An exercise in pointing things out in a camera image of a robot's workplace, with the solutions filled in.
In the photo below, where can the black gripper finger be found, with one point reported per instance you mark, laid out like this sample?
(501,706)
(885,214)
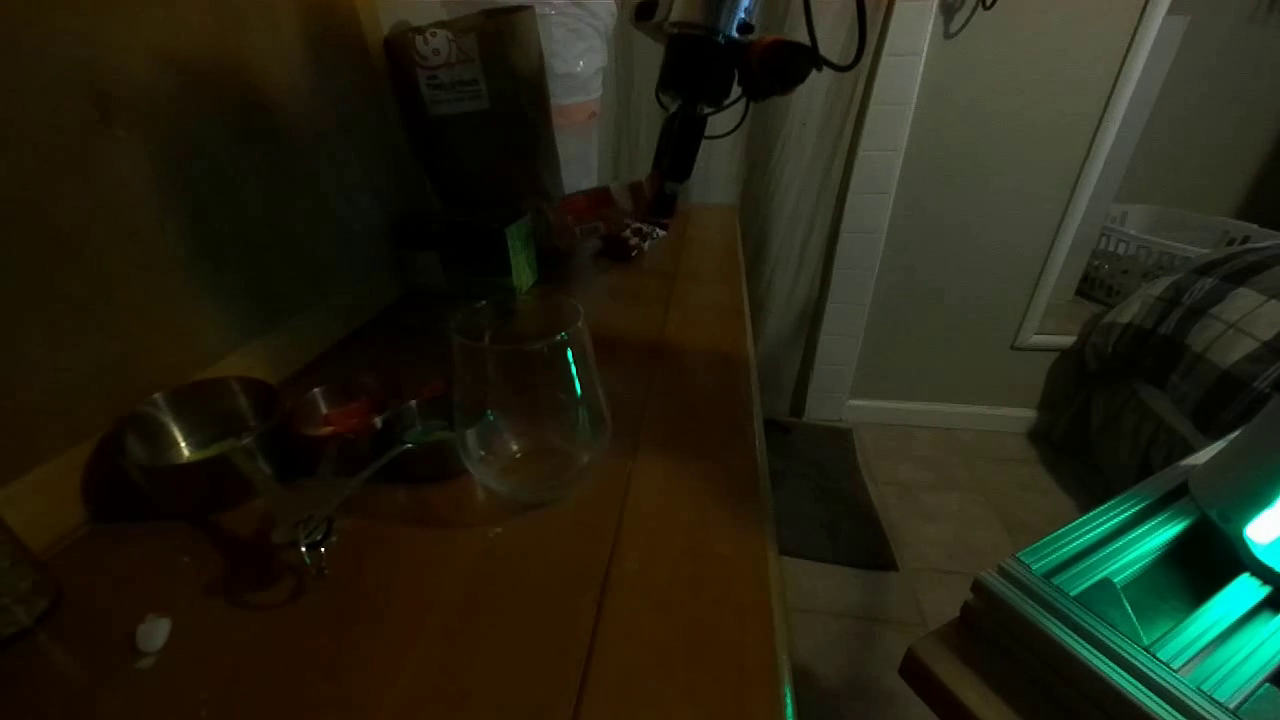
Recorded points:
(688,145)
(666,155)

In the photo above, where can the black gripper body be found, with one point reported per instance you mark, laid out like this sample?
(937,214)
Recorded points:
(695,83)

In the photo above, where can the red capped spice bottle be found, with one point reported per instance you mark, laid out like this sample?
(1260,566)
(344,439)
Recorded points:
(627,235)

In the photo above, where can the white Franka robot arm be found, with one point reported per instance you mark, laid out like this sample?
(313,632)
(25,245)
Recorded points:
(707,22)

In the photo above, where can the small green box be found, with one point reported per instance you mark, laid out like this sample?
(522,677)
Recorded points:
(522,254)

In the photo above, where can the clear stemless glass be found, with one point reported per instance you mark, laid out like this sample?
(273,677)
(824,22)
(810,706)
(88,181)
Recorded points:
(524,403)

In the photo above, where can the dark floor mat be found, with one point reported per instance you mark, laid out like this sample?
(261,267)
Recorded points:
(824,492)

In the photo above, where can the small metal measuring cup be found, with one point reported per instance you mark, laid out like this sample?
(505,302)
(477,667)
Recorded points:
(334,420)

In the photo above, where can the wooden dresser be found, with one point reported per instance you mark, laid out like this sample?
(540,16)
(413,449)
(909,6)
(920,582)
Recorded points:
(532,602)

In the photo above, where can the white laundry basket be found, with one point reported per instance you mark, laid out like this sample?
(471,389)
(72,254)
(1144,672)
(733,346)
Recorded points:
(1162,245)

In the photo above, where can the wooden back panel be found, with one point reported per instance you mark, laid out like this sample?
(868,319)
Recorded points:
(173,202)

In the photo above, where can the large metal measuring cup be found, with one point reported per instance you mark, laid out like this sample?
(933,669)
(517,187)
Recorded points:
(185,446)

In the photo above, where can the small white scrap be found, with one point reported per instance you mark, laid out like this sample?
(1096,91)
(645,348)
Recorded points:
(148,632)

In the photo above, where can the grey textured object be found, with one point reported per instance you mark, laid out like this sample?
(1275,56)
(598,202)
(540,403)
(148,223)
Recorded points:
(20,586)

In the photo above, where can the white door frame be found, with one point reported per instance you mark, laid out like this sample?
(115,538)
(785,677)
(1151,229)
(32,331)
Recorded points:
(874,202)

